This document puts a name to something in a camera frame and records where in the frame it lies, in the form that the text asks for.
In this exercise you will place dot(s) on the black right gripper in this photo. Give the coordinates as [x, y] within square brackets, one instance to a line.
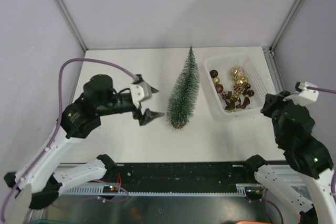
[272, 99]

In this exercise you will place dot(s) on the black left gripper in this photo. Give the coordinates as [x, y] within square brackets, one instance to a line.
[147, 117]

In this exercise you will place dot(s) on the small green bottlebrush christmas tree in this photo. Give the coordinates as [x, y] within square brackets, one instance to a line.
[183, 98]

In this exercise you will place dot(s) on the white perforated plastic basket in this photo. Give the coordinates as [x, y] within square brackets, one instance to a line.
[223, 64]

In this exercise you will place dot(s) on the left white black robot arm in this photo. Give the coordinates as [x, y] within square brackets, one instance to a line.
[78, 120]

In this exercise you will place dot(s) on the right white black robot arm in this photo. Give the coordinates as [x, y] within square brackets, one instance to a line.
[304, 154]

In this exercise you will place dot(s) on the small dark brown bauble right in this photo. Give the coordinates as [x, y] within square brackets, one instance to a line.
[250, 93]

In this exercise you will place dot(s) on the pine cone ornament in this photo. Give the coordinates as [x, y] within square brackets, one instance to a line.
[242, 89]

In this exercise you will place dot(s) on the gold bauble cluster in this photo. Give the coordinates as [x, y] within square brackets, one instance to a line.
[242, 80]

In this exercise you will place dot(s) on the small gold glitter bauble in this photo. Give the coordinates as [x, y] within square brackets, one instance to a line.
[216, 80]

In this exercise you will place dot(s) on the dark brown bauble top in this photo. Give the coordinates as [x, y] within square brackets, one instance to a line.
[213, 73]

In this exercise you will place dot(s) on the brown ribbon bow ornaments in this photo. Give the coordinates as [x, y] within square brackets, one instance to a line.
[234, 102]

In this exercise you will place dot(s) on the dark brown bauble lower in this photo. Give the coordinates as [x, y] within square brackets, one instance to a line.
[219, 88]

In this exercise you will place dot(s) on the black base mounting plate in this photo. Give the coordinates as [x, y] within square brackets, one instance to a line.
[180, 175]

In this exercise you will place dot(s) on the large gold striped bauble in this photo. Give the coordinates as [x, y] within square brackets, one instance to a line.
[237, 72]

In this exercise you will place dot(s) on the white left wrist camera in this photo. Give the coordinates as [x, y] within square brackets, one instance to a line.
[140, 91]

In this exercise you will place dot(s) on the white slotted cable duct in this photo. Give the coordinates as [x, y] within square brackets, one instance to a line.
[239, 190]

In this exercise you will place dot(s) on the right aluminium frame post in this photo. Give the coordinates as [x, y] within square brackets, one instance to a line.
[293, 10]

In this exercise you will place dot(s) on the aluminium frame post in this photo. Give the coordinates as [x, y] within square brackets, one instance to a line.
[293, 10]
[71, 24]

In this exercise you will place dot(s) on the left aluminium frame post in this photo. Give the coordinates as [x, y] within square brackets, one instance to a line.
[71, 24]

